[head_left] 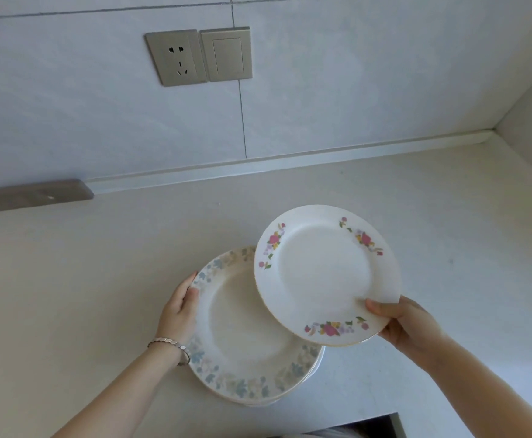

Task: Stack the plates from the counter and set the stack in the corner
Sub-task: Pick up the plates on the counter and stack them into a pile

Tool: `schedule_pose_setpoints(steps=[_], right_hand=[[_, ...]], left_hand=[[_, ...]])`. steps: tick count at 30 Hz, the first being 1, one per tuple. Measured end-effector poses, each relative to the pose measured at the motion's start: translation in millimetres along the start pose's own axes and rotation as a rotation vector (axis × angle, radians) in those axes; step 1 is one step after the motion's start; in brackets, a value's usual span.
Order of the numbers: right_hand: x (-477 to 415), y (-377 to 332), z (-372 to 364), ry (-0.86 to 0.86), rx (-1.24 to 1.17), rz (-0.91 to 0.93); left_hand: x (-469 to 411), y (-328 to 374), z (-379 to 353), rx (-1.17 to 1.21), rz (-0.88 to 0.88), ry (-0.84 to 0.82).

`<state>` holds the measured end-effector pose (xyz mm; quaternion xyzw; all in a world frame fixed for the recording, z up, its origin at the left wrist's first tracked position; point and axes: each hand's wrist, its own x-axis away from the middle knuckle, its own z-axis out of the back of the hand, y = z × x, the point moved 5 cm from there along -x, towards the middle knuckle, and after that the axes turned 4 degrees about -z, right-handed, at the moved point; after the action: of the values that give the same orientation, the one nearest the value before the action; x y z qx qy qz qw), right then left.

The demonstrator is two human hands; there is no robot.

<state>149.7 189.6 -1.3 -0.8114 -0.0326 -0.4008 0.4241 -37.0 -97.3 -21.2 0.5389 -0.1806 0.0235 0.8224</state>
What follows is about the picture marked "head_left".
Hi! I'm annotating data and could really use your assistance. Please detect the person's left forearm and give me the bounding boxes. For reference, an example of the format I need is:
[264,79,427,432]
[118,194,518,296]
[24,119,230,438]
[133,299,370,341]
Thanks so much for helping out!
[51,344,181,438]

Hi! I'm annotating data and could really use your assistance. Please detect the white plate underneath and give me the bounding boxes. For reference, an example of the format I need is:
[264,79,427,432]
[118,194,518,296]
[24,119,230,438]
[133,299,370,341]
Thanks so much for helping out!
[211,346,327,407]

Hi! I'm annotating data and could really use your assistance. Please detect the grey wall power socket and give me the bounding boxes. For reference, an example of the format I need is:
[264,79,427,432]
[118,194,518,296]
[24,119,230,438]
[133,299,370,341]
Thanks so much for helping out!
[145,29,209,87]

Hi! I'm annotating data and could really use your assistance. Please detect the grey metal wall plate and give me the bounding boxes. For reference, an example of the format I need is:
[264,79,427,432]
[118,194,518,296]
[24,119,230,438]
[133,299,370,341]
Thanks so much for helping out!
[0,179,95,216]

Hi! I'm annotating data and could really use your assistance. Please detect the person's right forearm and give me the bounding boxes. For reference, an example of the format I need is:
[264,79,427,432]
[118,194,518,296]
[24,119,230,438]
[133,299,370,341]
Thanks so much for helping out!
[419,334,532,438]

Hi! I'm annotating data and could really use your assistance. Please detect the person's right hand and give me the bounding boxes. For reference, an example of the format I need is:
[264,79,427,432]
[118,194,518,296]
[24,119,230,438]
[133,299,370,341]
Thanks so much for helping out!
[365,295,449,357]

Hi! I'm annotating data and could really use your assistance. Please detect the white plate blue flowers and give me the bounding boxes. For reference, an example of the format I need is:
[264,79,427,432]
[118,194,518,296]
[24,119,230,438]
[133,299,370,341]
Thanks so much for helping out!
[187,246,325,403]

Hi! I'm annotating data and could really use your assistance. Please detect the person's left hand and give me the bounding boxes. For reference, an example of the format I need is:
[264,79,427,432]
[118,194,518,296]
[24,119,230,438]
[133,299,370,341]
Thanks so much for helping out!
[156,271,200,352]

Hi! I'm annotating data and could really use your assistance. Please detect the grey wall light switch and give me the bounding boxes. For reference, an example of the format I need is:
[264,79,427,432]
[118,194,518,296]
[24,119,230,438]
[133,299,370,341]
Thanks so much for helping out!
[200,26,253,82]

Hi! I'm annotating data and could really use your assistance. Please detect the silver bracelet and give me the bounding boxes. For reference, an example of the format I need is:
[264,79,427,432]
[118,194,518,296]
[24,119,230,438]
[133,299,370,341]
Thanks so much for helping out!
[147,337,191,366]

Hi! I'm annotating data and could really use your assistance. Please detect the white plate pink flowers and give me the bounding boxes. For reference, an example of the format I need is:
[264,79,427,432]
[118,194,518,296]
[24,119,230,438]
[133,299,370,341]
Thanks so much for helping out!
[254,204,402,348]

